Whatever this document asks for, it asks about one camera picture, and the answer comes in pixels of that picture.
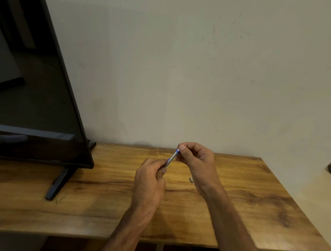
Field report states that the person's left hand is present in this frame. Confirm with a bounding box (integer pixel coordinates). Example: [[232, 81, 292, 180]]
[[131, 158, 168, 210]]

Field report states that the person's left forearm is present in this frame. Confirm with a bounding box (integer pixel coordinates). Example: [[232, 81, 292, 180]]
[[101, 203, 156, 251]]

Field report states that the black flat screen television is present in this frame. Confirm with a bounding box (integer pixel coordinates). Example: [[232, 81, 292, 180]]
[[0, 0, 95, 169]]

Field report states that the black television stand foot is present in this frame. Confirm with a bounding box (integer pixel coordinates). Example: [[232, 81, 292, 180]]
[[45, 142, 97, 201]]

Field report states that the person's right hand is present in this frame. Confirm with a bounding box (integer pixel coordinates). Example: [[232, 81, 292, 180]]
[[175, 142, 223, 197]]

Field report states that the silver blue pen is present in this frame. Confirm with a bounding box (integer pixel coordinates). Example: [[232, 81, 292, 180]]
[[164, 149, 180, 168]]

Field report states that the person's right forearm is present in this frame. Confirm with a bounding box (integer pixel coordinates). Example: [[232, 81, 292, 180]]
[[200, 187, 259, 251]]

